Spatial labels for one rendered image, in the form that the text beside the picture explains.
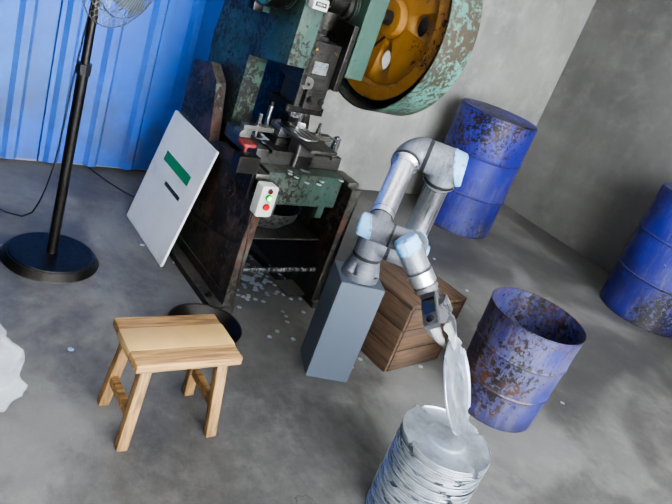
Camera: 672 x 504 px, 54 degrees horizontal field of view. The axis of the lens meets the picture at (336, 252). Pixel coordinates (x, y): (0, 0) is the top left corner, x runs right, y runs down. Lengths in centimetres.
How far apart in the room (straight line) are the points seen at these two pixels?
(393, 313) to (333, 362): 35
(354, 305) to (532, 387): 81
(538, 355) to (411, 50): 139
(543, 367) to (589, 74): 358
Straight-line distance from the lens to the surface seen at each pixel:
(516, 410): 289
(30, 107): 379
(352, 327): 260
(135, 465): 215
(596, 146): 579
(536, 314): 311
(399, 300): 280
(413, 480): 207
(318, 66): 285
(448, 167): 222
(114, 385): 220
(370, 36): 289
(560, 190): 591
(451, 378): 197
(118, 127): 394
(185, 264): 314
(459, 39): 283
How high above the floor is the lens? 152
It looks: 23 degrees down
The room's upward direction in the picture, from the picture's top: 21 degrees clockwise
